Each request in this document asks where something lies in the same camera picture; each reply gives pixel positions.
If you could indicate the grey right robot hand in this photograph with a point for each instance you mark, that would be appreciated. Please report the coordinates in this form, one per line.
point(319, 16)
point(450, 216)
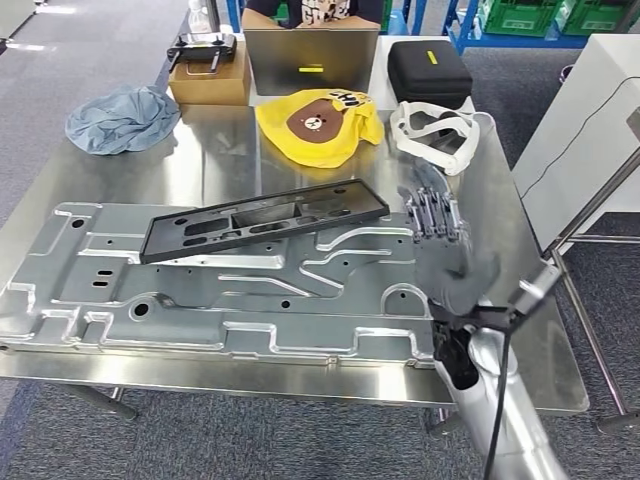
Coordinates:
point(450, 272)

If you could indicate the black plastic panel with cutouts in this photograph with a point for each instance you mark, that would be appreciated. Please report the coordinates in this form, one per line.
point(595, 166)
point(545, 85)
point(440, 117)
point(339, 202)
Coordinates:
point(164, 245)

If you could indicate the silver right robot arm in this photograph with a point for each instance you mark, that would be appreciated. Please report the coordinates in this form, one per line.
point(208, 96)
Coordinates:
point(510, 424)

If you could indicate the stainless steel workbench table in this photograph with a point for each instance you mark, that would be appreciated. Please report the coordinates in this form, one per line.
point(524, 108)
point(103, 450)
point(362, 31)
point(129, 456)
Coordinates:
point(225, 152)

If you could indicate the white VR headset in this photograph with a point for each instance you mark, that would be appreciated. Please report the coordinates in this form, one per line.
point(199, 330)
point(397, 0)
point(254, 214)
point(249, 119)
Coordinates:
point(465, 156)

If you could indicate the black zip carry case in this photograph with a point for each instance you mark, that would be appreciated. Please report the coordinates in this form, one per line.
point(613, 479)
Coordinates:
point(430, 76)

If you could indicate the yellow bag with bear print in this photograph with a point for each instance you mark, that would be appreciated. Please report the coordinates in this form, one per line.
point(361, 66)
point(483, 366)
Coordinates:
point(320, 142)

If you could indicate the white cabinet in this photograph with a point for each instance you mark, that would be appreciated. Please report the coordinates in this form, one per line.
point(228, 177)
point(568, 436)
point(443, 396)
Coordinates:
point(575, 112)

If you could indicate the blue metal storage rack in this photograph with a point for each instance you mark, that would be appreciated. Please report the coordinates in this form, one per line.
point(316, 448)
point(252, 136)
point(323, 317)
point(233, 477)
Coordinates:
point(500, 41)

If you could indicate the stainless steel side table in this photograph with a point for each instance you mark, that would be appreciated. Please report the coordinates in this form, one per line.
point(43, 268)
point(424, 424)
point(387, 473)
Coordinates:
point(620, 422)

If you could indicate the green plastic crate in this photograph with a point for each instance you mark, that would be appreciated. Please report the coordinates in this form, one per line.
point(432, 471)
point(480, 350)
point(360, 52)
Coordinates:
point(595, 16)
point(520, 16)

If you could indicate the grey laptop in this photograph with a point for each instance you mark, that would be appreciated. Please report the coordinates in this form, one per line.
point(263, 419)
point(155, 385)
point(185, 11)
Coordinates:
point(310, 60)

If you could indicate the person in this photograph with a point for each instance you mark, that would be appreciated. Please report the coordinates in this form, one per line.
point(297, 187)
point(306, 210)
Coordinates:
point(310, 10)

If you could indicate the large stamped metal sheet panel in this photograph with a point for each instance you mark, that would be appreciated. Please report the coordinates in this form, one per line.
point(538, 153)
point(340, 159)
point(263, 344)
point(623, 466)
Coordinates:
point(200, 318)

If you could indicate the brown cardboard box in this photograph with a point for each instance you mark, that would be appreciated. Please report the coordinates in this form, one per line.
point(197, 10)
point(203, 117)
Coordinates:
point(210, 86)

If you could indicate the clear water bottle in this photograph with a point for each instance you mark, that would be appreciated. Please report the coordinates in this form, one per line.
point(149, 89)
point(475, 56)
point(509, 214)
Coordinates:
point(198, 16)

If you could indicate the crumpled blue cloth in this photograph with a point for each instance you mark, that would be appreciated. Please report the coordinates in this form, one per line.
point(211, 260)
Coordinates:
point(122, 119)

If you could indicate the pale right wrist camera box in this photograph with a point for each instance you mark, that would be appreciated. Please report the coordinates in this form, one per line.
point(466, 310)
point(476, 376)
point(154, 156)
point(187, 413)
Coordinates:
point(537, 288)

